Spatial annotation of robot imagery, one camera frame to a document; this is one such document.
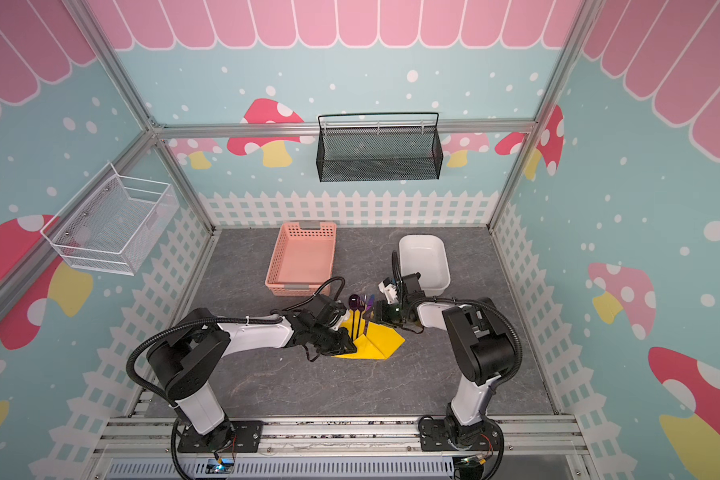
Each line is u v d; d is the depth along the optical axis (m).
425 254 1.13
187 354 0.49
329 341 0.79
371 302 1.00
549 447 0.73
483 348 0.49
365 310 0.96
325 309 0.74
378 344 0.89
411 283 0.79
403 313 0.77
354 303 0.97
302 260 1.12
